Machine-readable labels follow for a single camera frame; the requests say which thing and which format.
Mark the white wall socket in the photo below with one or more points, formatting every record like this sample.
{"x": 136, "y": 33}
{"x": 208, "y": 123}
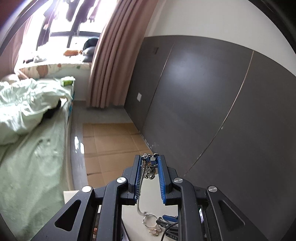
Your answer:
{"x": 139, "y": 97}

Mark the green tissue pack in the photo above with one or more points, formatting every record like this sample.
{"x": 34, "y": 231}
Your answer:
{"x": 68, "y": 80}

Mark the dark hanging shirt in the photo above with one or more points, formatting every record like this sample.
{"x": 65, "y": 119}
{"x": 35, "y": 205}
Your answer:
{"x": 86, "y": 12}
{"x": 49, "y": 15}

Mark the pink curtain right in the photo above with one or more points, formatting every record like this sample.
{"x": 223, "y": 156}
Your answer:
{"x": 116, "y": 53}

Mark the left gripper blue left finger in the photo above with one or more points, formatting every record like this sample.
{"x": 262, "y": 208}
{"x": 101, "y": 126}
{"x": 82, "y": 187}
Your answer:
{"x": 133, "y": 176}

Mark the pink curtain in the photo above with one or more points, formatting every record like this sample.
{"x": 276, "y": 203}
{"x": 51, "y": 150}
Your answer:
{"x": 10, "y": 54}
{"x": 116, "y": 53}

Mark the dark pillow on sill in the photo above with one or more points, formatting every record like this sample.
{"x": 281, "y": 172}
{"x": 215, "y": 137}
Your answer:
{"x": 89, "y": 49}

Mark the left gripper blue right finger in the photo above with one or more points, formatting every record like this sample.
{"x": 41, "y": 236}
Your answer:
{"x": 169, "y": 195}

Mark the orange plush toy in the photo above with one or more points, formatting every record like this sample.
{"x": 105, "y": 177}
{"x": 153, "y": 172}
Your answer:
{"x": 69, "y": 53}

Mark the flattened cardboard on floor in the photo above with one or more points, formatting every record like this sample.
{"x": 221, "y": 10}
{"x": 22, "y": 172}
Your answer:
{"x": 109, "y": 148}

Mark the dark hanging shirt middle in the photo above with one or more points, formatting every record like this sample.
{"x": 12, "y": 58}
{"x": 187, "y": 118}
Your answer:
{"x": 86, "y": 12}

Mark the white low table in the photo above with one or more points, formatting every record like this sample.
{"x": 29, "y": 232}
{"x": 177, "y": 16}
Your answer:
{"x": 151, "y": 202}

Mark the butterfly shell brooch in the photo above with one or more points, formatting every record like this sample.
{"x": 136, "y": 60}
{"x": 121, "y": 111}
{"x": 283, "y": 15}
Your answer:
{"x": 156, "y": 230}

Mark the light green duvet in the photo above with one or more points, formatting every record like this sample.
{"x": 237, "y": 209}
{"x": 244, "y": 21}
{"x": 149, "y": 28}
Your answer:
{"x": 23, "y": 104}

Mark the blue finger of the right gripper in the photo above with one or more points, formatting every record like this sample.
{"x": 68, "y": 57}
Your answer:
{"x": 169, "y": 218}
{"x": 166, "y": 225}

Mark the pink curtain left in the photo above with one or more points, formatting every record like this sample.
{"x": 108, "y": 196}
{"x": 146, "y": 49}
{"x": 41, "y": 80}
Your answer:
{"x": 10, "y": 54}

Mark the dark hanging shirt left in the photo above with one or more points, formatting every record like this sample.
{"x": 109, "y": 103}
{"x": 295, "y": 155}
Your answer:
{"x": 49, "y": 15}

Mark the bed with green sheet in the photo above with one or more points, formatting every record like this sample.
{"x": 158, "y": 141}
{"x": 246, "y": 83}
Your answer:
{"x": 35, "y": 172}

